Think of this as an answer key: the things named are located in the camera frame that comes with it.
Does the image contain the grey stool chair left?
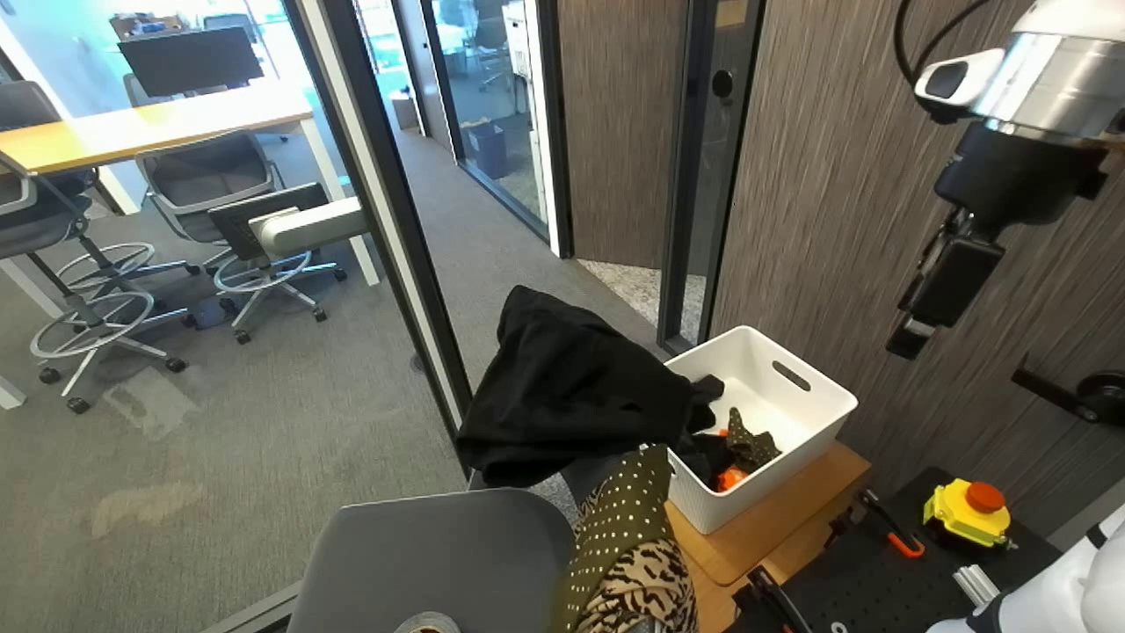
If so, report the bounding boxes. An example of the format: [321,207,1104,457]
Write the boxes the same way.
[0,82,190,413]

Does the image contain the yellow emergency stop button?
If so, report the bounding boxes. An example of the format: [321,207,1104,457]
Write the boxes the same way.
[922,478,1013,549]

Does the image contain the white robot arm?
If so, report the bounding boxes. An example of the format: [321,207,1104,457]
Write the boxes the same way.
[885,0,1125,358]

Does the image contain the black monitor on table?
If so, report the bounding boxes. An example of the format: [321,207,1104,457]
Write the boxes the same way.
[120,29,259,93]

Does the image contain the orange cloth in box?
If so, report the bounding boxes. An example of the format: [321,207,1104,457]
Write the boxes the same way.
[715,463,745,492]

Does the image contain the black garment on chair back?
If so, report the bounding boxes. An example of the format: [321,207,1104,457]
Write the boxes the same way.
[457,283,724,484]

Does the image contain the white plastic storage box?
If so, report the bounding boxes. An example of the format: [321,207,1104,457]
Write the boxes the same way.
[667,324,858,533]

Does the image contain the grey office chair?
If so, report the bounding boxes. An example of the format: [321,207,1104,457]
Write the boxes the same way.
[287,489,574,633]

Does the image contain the black orange clamp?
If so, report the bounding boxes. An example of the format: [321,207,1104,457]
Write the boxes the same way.
[861,489,928,560]

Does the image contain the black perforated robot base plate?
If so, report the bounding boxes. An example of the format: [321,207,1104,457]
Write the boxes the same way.
[727,469,1057,633]

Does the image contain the wooden office table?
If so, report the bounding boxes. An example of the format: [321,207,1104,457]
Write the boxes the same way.
[0,83,362,212]

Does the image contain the green white-dotted sock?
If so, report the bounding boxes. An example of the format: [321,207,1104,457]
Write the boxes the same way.
[560,439,679,633]

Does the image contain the leopard print cloth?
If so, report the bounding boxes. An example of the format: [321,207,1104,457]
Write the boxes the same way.
[560,537,697,633]

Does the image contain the black clothes in box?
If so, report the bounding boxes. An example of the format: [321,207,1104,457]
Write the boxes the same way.
[674,376,781,492]

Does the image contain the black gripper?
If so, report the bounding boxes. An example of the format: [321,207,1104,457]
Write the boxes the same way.
[885,124,1109,358]

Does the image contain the grey stool chair near table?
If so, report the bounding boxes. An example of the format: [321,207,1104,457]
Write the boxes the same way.
[120,65,367,344]

